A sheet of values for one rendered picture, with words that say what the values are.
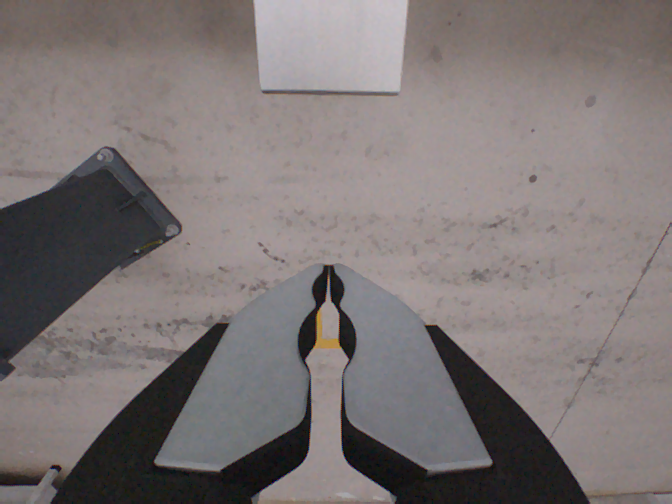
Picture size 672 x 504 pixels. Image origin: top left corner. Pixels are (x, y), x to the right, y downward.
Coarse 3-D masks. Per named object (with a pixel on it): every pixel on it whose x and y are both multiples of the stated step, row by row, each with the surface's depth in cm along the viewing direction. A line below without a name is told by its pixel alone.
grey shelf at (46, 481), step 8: (48, 472) 166; (56, 472) 168; (48, 480) 163; (0, 488) 159; (8, 488) 159; (16, 488) 159; (24, 488) 159; (32, 488) 159; (40, 488) 159; (48, 488) 162; (0, 496) 160; (8, 496) 160; (16, 496) 160; (24, 496) 160; (32, 496) 156; (40, 496) 158; (48, 496) 162
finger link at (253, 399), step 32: (288, 288) 10; (320, 288) 11; (256, 320) 9; (288, 320) 9; (224, 352) 8; (256, 352) 8; (288, 352) 8; (224, 384) 7; (256, 384) 7; (288, 384) 7; (192, 416) 6; (224, 416) 6; (256, 416) 6; (288, 416) 6; (192, 448) 6; (224, 448) 6; (256, 448) 6; (288, 448) 6; (224, 480) 6; (256, 480) 6
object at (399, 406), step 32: (352, 288) 10; (352, 320) 9; (384, 320) 9; (416, 320) 9; (352, 352) 9; (384, 352) 8; (416, 352) 8; (352, 384) 7; (384, 384) 7; (416, 384) 7; (448, 384) 7; (352, 416) 6; (384, 416) 6; (416, 416) 6; (448, 416) 6; (352, 448) 7; (384, 448) 6; (416, 448) 6; (448, 448) 6; (480, 448) 6; (384, 480) 6; (416, 480) 6
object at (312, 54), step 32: (256, 0) 6; (288, 0) 6; (320, 0) 6; (352, 0) 6; (384, 0) 6; (256, 32) 6; (288, 32) 6; (320, 32) 6; (352, 32) 6; (384, 32) 6; (288, 64) 6; (320, 64) 6; (352, 64) 6; (384, 64) 6
